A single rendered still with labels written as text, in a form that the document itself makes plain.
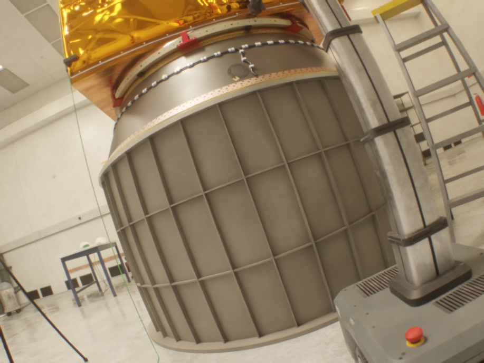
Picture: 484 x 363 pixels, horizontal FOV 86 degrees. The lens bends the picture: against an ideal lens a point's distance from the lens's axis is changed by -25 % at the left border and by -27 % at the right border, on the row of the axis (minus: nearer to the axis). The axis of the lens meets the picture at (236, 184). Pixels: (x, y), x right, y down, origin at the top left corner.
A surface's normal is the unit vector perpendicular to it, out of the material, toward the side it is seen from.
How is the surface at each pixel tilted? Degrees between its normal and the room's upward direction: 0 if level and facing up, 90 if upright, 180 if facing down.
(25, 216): 90
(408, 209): 90
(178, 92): 62
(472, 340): 45
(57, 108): 90
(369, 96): 90
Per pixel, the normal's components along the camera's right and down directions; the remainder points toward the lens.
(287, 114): 0.15, -0.13
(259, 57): 0.00, -0.56
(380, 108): -0.07, -0.04
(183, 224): -0.41, 0.08
